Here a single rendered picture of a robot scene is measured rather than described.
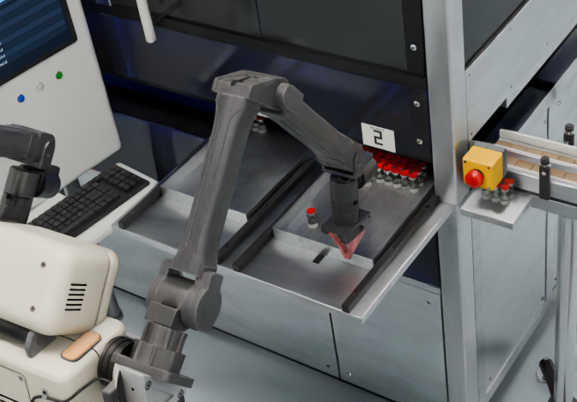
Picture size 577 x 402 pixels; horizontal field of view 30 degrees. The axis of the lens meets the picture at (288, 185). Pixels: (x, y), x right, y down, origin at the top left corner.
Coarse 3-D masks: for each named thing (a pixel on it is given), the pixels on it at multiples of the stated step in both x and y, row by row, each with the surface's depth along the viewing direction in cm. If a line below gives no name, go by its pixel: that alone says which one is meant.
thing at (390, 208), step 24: (312, 192) 253; (360, 192) 253; (384, 192) 252; (408, 192) 250; (432, 192) 247; (288, 216) 246; (384, 216) 245; (408, 216) 239; (288, 240) 241; (312, 240) 237; (384, 240) 238; (360, 264) 232
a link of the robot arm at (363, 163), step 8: (360, 152) 217; (368, 152) 226; (360, 160) 218; (368, 160) 226; (328, 168) 221; (336, 168) 221; (360, 168) 218; (368, 168) 226; (376, 168) 228; (344, 176) 219; (352, 176) 218; (368, 176) 226; (360, 184) 226
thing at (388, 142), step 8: (368, 128) 245; (376, 128) 244; (368, 136) 247; (376, 136) 245; (384, 136) 244; (392, 136) 242; (368, 144) 249; (376, 144) 247; (384, 144) 246; (392, 144) 244
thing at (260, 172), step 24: (264, 144) 273; (288, 144) 272; (192, 168) 269; (240, 168) 267; (264, 168) 265; (288, 168) 264; (168, 192) 260; (192, 192) 262; (240, 192) 259; (264, 192) 258; (240, 216) 249
